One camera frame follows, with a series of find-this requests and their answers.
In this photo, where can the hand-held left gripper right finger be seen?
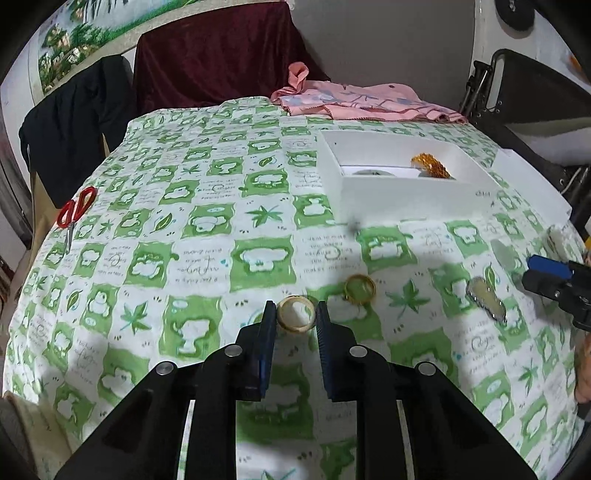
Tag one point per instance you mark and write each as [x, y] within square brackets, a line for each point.
[325, 355]

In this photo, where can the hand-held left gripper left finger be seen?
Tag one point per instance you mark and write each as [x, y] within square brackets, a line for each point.
[267, 350]

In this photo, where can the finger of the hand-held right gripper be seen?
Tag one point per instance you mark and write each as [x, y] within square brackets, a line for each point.
[547, 265]
[542, 284]

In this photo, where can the large white cardboard box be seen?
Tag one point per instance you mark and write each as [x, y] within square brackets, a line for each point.
[392, 189]

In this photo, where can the pale green jade bangle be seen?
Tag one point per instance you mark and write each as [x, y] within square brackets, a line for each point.
[371, 173]

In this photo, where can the white box lid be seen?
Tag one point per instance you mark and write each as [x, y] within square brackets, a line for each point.
[531, 184]

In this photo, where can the green patterned tablecloth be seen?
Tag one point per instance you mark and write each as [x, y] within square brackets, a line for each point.
[184, 258]

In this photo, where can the black folding chair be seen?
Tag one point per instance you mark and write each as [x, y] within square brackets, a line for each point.
[531, 92]

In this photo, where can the pink floral cloth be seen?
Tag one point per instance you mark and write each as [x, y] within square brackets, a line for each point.
[360, 101]

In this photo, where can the maroon velvet cloth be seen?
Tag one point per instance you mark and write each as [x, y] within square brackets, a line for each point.
[217, 55]

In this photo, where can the black jacket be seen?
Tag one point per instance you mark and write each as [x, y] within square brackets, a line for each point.
[74, 120]

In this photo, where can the waterfall landscape painting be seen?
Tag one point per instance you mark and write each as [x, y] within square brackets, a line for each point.
[92, 41]

